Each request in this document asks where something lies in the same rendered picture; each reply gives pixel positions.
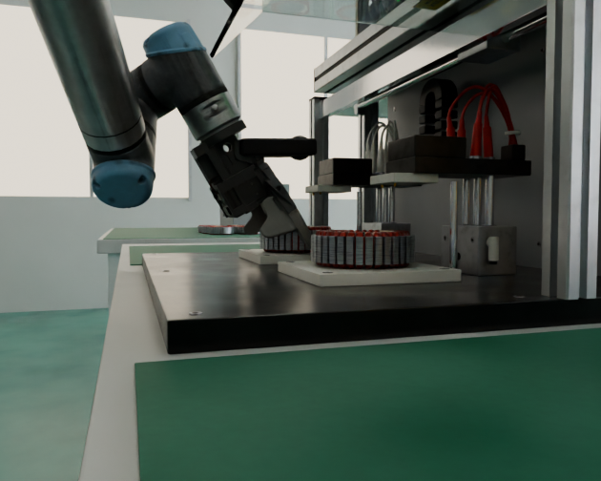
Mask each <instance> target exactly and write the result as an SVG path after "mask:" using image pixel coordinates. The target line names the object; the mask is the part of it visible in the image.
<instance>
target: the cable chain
mask: <svg viewBox="0 0 601 481"><path fill-rule="evenodd" d="M457 96H458V93H457V88H456V86H455V84H454V83H453V82H452V81H451V80H448V79H440V78H432V79H430V80H428V81H427V82H426V83H425V85H424V87H423V90H422V92H421V96H420V104H419V105H420V106H421V107H420V108H419V114H420V115H423V116H420V117H419V124H421V125H424V126H421V127H420V128H419V134H420V135H430V136H434V135H435V136H446V128H447V123H446V118H447V113H448V110H449V108H450V106H451V104H452V103H453V101H454V100H455V99H456V97H457ZM441 109H442V110H441ZM450 116H451V120H452V119H455V118H457V117H458V111H456V110H452V111H451V115H450ZM452 124H453V127H454V128H455V130H456V129H457V124H458V122H457V121H453V120H452ZM432 125H435V126H432ZM440 131H441V132H440Z"/></svg>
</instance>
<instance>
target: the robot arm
mask: <svg viewBox="0 0 601 481"><path fill-rule="evenodd" d="M28 2H29V5H30V7H31V11H32V14H33V16H34V19H35V21H36V23H37V26H38V28H39V30H40V32H41V35H42V37H43V40H44V42H45V45H46V47H47V50H48V52H49V55H50V57H51V59H52V63H53V65H54V67H55V70H56V72H57V75H58V77H59V80H60V82H61V85H62V87H63V90H64V92H65V94H66V97H67V98H68V101H69V103H70V106H71V108H72V111H73V115H74V117H75V120H76V122H77V125H78V127H79V129H80V132H81V134H82V136H83V138H84V140H85V143H86V146H87V148H88V151H89V153H90V155H91V158H92V160H93V169H92V173H91V176H92V179H93V180H92V187H93V192H94V194H95V195H96V196H97V197H98V199H100V200H101V201H102V202H104V203H106V204H108V205H110V206H112V207H116V208H131V207H133V208H134V207H137V206H139V205H141V204H143V203H144V202H146V201H147V200H148V199H149V198H150V196H151V194H152V192H153V188H154V181H155V145H156V127H157V121H158V120H159V119H160V118H162V117H163V116H165V115H166V114H168V113H170V112H171V111H173V110H174V109H175V108H177V109H178V111H179V112H180V114H181V116H182V118H183V119H184V121H185V123H186V125H187V126H188V128H189V130H190V132H191V133H192V135H193V137H194V139H195V140H197V141H201V143H199V145H198V146H197V147H195V148H193V149H192V151H190V153H191V155H192V156H193V158H194V160H195V161H196V163H197V166H198V167H199V169H200V171H201V173H202V174H203V175H204V177H205V178H206V180H207V182H208V184H209V185H210V188H209V189H210V191H211V192H212V194H213V197H214V199H215V200H216V201H217V203H218V205H219V207H220V209H221V210H222V212H223V214H224V215H225V217H226V218H228V217H229V218H238V217H240V216H242V215H243V214H248V213H250V212H251V213H252V217H251V218H250V219H249V220H248V222H247V223H246V224H245V225H244V228H243V230H244V233H245V234H246V235H253V234H257V233H259V230H260V232H261V234H262V235H263V236H264V237H265V238H267V239H272V238H274V237H278V236H282V235H285V234H289V233H292V232H297V233H298V235H299V236H300V239H301V240H302V241H303V243H304V244H305V245H306V247H307V248H308V249H310V248H311V232H310V230H309V229H308V227H307V225H306V223H305V221H304V219H303V217H302V215H301V213H300V211H299V210H298V208H297V206H296V204H295V202H294V201H293V200H292V199H291V197H290V195H289V194H288V192H287V191H286V189H285V188H284V186H283V185H282V183H281V182H280V181H279V179H278V178H277V177H276V175H275V174H274V172H273V170H272V169H271V167H270V166H269V164H268V163H267V162H264V158H265V157H291V158H293V159H295V160H304V159H306V158H308V157H310V156H314V155H315V154H316V153H317V140H316V139H314V138H307V137H305V136H294V137H292V138H242V139H240V140H238V139H237V138H236V136H235V134H237V133H239V132H241V131H242V130H244V129H245V128H247V127H246V125H245V123H244V121H243V120H239V119H240V118H241V113H240V111H239V110H238V107H237V105H236V103H235V101H234V100H233V98H232V97H231V95H230V93H229V92H228V90H227V88H226V86H225V85H224V83H223V81H222V79H221V77H220V75H219V74H218V71H217V69H216V67H215V65H214V64H213V62H212V60H211V58H210V56H209V55H208V53H207V52H206V51H207V49H206V48H205V47H203V45H202V44H201V42H200V40H199V39H198V37H197V35H196V33H195V31H194V30H193V28H192V27H191V26H190V25H189V24H188V23H186V22H175V23H172V24H169V25H166V26H164V27H162V28H160V29H158V30H157V31H155V32H153V33H152V34H150V36H149V37H148V38H146V39H145V40H144V42H143V50H144V52H145V56H146V57H147V58H148V59H147V60H145V61H144V62H143V63H142V64H141V65H139V66H138V67H136V68H135V69H133V70H132V71H130V70H129V66H128V63H127V59H126V56H125V52H124V50H123V46H122V43H121V39H120V36H119V32H118V29H117V25H116V23H115V19H114V13H113V10H112V6H111V3H110V0H28ZM223 145H226V146H227V147H228V149H229V151H228V152H226V151H225V150H224V149H223Z"/></svg>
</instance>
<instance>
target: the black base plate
mask: <svg viewBox="0 0 601 481"><path fill-rule="evenodd" d="M142 267H143V270H144V274H145V277H146V281H147V284H148V287H149V290H150V293H151V297H152V300H153V304H154V307H155V313H156V316H157V319H158V323H159V326H160V330H161V333H162V337H163V340H164V344H165V346H166V349H167V353H168V354H182V353H196V352H209V351H221V350H235V349H248V348H262V347H275V346H288V345H313V344H327V343H339V342H353V341H366V340H380V339H393V338H405V337H419V336H432V335H446V334H458V333H471V332H485V331H498V330H511V329H524V328H537V327H551V326H564V325H577V324H601V276H596V299H584V298H578V300H564V299H559V298H557V296H552V297H549V296H544V295H541V290H542V268H536V267H528V266H521V265H516V274H515V275H494V276H474V275H469V274H464V273H461V276H462V279H461V281H460V282H423V283H399V284H375V285H352V286H328V287H319V286H316V285H314V284H312V283H309V282H305V281H302V280H300V279H297V278H294V277H292V276H289V275H286V274H284V273H281V272H279V271H278V265H277V264H258V263H255V262H252V261H248V260H246V259H244V258H241V257H239V256H238V252H203V253H154V254H142Z"/></svg>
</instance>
